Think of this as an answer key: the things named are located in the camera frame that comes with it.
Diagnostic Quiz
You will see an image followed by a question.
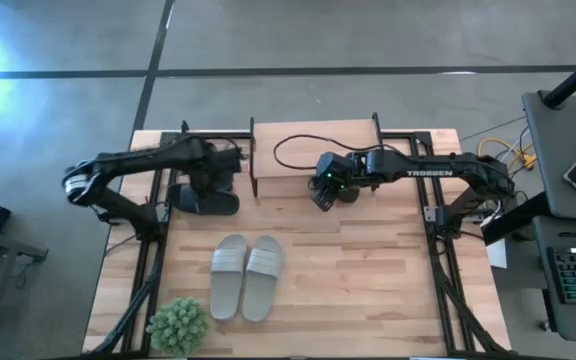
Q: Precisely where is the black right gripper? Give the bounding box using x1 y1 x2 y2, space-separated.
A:
311 151 362 212

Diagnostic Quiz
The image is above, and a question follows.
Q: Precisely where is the white paper sheet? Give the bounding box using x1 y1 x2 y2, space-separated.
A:
485 238 509 270

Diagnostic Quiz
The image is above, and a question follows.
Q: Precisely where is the black metal stand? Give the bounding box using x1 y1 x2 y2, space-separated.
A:
0 224 49 346

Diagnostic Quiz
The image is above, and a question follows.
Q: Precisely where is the grey side desk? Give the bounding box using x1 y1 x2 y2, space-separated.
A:
521 89 576 221

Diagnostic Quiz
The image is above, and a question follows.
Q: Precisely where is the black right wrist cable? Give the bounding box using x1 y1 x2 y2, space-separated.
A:
272 133 409 172

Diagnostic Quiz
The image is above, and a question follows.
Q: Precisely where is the black aluminium table frame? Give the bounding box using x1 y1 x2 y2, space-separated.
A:
82 119 512 359

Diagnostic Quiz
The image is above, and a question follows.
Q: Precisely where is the grey keyboard desk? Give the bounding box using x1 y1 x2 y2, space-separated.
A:
532 215 576 346

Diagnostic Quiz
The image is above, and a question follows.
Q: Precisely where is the black desk beam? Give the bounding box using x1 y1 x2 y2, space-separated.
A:
481 192 552 246

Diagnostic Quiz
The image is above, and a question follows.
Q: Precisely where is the wooden shelf with black frame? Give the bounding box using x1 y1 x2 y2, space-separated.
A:
249 112 385 200

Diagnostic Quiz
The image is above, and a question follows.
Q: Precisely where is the yellow cable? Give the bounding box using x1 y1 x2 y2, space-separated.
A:
476 137 538 172

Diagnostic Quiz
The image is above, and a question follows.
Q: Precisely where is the black diagonal pole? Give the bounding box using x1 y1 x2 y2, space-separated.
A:
541 44 576 110

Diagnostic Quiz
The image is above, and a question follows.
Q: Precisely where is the light grey slide sandal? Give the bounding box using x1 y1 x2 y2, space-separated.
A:
209 233 249 321
240 234 285 324

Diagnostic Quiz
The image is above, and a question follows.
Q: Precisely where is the green artificial plant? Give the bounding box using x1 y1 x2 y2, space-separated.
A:
146 296 212 357

